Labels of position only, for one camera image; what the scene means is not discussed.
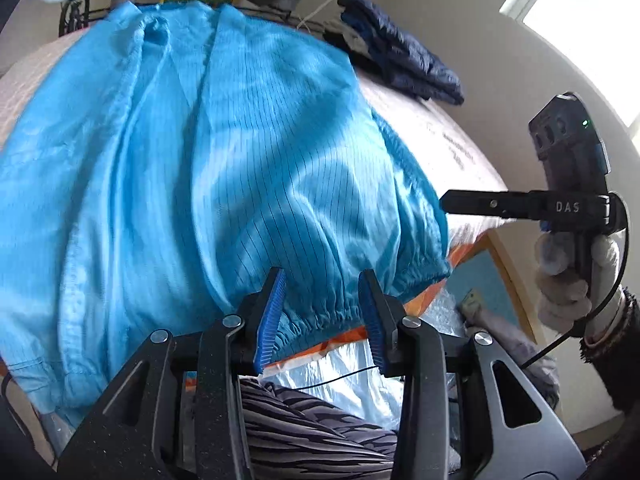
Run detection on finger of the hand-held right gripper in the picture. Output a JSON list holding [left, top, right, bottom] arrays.
[[439, 189, 505, 219]]

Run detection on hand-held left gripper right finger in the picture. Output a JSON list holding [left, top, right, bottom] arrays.
[[357, 269, 586, 480]]

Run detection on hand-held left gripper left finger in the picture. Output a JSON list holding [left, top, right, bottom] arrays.
[[57, 266, 288, 480]]

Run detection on light blue striped coat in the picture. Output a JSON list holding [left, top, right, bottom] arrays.
[[0, 1, 453, 428]]

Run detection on person's right forearm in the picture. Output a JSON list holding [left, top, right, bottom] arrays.
[[580, 285, 640, 413]]

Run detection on folded grey white clothes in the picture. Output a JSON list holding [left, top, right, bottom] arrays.
[[322, 30, 371, 68]]

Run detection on person's right hand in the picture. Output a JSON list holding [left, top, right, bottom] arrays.
[[534, 232, 623, 331]]

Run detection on clear plastic sheet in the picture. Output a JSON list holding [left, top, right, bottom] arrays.
[[265, 280, 471, 461]]

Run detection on blue framed board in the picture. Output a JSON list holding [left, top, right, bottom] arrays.
[[442, 230, 548, 346]]

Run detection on person's striped pants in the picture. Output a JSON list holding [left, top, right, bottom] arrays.
[[240, 377, 401, 480]]

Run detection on window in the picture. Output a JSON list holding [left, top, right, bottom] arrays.
[[500, 0, 640, 131]]

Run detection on grey fabric bundle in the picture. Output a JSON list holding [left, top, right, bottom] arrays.
[[460, 287, 561, 406]]

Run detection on navy puffer jacket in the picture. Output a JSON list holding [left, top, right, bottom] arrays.
[[340, 0, 465, 106]]

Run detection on black cable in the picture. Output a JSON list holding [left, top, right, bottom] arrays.
[[520, 195, 632, 368]]

